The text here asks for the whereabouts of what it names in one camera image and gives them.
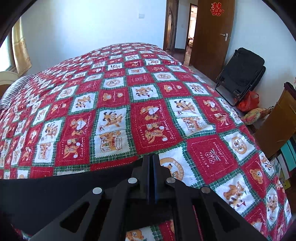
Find black pants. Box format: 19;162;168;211
0;158;176;236

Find floral cushion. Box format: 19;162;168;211
241;106;274;125

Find red patchwork bedspread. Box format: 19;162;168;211
1;43;292;240

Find wooden cabinet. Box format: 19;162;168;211
254;82;296;158

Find red plastic bag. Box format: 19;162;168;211
237;91;259;112

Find black folding chair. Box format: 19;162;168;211
215;47;266;107

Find striped pillow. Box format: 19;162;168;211
1;75;34;109

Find cream wooden headboard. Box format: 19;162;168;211
0;71;19;98

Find right yellow curtain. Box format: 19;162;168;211
11;18;32;76

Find window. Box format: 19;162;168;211
0;33;16;71

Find brown wooden door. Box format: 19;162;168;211
190;0;235;81

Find red double happiness decoration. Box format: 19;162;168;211
210;2;224;16

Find silver door handle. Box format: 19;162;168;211
220;33;228;42

